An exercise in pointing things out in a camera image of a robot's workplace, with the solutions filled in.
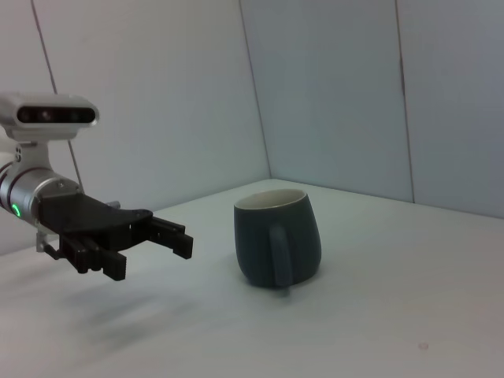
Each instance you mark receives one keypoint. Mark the white tablecloth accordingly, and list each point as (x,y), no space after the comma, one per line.
(354,315)

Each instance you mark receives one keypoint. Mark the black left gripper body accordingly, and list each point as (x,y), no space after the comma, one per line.
(78,212)

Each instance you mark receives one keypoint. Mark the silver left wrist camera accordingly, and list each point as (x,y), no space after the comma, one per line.
(55,114)

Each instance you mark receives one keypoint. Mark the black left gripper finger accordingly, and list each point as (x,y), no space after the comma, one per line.
(114,267)
(175,238)

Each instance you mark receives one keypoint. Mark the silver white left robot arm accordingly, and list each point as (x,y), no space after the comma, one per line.
(23,197)

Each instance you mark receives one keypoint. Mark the grey ceramic cup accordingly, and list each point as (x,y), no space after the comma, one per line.
(260,240)

